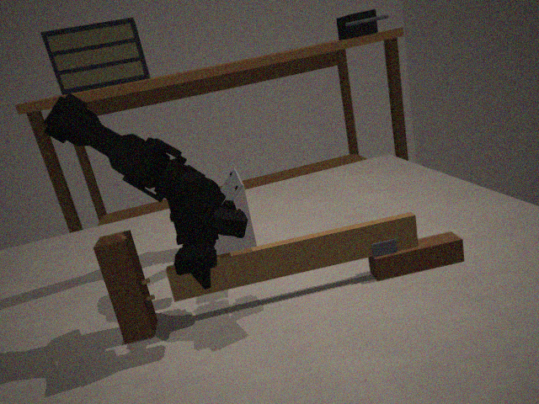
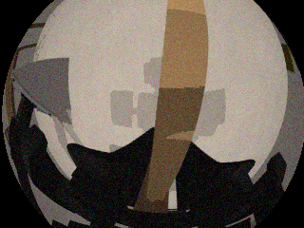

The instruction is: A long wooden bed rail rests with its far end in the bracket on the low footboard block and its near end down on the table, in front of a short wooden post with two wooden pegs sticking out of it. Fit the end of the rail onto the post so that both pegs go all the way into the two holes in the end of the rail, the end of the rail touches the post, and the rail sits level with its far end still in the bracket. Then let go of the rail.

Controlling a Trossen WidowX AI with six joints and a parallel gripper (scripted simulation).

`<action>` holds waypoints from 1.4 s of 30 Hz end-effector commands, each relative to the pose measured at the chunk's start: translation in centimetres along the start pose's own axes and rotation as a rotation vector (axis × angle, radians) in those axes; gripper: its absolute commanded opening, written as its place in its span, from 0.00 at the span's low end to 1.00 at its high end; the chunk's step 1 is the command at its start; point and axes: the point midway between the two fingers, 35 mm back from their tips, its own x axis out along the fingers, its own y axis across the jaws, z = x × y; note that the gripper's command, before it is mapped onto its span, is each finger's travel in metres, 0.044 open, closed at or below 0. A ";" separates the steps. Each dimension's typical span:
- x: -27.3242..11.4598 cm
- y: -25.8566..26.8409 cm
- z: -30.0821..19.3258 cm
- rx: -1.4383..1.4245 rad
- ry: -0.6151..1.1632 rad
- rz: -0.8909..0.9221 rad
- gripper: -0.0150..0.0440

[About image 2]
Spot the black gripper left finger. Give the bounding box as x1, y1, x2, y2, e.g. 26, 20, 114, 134
67, 126, 155, 206

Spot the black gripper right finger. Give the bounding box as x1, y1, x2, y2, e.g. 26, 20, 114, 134
175, 141, 256, 210

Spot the long brown wooden rail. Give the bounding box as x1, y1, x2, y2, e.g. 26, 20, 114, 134
145, 0, 209, 200

